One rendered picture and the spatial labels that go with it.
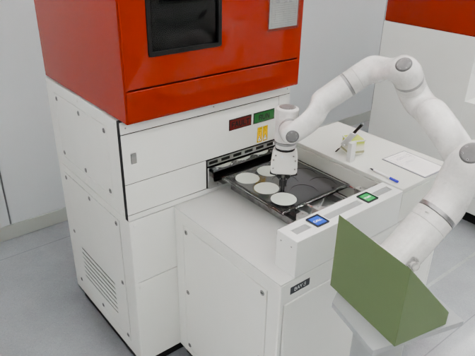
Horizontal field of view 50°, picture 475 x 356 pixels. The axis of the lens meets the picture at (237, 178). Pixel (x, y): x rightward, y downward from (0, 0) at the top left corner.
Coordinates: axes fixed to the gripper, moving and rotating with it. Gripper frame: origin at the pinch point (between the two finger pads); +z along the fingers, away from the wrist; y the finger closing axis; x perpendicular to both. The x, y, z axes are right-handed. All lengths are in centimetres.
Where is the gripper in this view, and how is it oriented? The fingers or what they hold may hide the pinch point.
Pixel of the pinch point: (283, 183)
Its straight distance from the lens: 201.4
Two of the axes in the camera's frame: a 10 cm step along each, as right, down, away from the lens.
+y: 10.0, 0.6, -0.7
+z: -0.2, 8.9, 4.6
